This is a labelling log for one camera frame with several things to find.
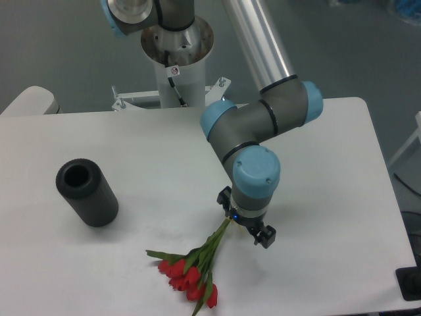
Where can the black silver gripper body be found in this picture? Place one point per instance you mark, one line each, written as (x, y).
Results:
(252, 220)

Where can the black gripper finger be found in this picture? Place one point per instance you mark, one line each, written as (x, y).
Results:
(223, 199)
(264, 235)

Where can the red tulip bouquet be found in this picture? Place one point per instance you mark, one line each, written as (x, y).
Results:
(192, 273)

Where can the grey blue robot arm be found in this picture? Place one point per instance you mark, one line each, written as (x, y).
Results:
(236, 134)

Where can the black ribbed cylindrical vase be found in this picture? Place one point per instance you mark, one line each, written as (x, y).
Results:
(82, 184)

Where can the black device at table edge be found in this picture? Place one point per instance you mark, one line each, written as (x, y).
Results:
(409, 283)

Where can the white chair back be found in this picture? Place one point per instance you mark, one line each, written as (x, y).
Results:
(34, 100)

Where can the blue item top right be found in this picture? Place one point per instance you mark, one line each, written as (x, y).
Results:
(405, 10)

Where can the white pedestal base frame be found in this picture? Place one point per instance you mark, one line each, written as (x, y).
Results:
(151, 99)

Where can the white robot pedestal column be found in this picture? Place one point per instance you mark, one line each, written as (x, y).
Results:
(179, 62)

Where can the white furniture frame right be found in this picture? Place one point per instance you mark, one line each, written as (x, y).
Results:
(407, 149)

